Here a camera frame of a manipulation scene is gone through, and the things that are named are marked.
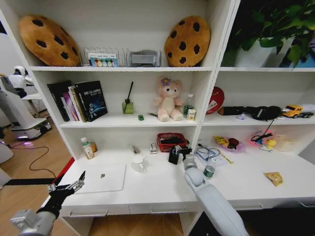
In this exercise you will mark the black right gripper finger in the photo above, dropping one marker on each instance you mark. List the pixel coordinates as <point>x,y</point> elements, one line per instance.
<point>181,148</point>
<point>175,149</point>

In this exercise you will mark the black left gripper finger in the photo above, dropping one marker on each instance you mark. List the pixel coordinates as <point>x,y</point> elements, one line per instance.
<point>57,182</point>
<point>78,184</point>

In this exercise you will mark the black box-shaped pen holder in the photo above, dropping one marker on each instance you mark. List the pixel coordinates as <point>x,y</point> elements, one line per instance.
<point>174,157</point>

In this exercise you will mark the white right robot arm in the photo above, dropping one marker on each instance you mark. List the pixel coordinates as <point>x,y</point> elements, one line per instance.
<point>211,201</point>

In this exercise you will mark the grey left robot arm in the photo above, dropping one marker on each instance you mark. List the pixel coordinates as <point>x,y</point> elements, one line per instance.
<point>30,222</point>

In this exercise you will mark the black item in basket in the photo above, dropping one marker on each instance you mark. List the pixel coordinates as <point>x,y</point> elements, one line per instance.
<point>172,140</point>

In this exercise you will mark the red mesh basket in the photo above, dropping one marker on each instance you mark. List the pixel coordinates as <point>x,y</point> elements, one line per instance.
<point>163,147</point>

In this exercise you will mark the clear bag with glasses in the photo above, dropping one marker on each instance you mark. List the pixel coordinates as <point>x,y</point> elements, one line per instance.
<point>208,152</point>

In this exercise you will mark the small white box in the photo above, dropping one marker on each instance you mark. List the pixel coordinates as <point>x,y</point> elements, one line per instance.
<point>153,148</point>

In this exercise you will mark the white laptop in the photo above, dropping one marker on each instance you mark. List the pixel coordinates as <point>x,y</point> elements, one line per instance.
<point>103,179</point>

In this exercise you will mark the black floor strip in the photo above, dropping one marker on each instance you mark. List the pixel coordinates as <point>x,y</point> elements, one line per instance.
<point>27,182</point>

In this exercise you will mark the small water bottle green label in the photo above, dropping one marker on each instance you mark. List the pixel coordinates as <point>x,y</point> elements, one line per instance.
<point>209,171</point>

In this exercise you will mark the small yellow carton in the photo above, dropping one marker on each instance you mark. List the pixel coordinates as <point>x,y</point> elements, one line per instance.
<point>191,114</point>

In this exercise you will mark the white bottle green cap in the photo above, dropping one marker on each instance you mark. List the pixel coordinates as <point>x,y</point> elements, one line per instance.
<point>87,148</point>

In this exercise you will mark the clear glass jug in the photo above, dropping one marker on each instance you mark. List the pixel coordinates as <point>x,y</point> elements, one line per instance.
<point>139,163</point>

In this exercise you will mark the small orange jar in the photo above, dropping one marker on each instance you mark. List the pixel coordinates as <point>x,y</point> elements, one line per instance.
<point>93,147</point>

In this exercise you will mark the clear bottle green label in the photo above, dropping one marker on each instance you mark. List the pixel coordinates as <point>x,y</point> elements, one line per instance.
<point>188,108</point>

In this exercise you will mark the small black clip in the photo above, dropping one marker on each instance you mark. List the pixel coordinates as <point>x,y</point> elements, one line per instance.
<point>153,114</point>

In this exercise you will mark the white shelf desk unit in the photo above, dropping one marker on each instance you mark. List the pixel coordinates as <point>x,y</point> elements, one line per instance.
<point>157,186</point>

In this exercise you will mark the purple bag with toys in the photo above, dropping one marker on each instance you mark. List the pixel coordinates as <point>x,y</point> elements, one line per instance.
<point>230,143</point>

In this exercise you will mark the small green toy car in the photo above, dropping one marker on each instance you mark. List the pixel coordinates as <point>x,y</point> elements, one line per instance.
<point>141,117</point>

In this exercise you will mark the pink plush toy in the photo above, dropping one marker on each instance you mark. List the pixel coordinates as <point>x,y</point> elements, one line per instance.
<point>168,100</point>

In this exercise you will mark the red round fan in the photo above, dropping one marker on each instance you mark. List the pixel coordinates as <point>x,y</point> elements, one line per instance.
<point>216,100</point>

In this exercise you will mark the green reed diffuser bottle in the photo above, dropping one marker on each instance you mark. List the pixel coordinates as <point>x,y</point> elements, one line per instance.
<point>128,107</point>

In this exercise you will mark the small purple toy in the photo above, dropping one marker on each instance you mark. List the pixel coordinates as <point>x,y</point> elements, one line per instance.
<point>241,116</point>

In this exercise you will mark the purple white book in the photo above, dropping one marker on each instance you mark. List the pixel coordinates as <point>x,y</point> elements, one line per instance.
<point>70,108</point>

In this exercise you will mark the beige spine book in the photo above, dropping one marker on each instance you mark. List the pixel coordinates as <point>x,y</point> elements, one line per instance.
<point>77,105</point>

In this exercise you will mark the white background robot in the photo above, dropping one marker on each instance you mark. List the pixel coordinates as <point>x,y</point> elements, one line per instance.
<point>22,108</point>

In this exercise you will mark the yellow rubber duck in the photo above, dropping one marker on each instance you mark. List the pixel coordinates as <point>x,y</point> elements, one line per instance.
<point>269,144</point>

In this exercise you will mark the thin black book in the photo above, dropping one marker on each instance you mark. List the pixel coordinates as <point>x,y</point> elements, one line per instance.
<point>57,98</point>

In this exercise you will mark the black book with blue print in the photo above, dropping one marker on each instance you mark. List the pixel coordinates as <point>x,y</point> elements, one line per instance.
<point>92,100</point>

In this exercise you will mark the black hair dryer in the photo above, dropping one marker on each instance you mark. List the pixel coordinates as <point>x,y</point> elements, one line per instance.
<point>264,112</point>

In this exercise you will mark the yellow snack packet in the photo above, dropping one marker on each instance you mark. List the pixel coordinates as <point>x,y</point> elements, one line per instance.
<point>273,178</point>

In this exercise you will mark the grey pouch in clear box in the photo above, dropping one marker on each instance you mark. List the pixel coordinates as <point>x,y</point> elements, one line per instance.
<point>144,59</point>

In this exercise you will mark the clear plastic bag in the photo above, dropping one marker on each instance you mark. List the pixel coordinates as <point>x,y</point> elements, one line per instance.
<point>285,142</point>

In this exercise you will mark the brown cookie pillow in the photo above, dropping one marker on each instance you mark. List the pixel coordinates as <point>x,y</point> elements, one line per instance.
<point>187,41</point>
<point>48,40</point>

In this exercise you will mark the sticky notes pack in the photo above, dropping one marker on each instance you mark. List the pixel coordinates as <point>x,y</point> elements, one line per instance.
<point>103,60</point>

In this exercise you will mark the yellow toy truck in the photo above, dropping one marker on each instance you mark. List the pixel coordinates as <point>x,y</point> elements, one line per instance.
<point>294,110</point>

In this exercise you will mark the green plant in white pot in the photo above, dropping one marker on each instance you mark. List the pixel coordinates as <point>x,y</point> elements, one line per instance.
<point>268,32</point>

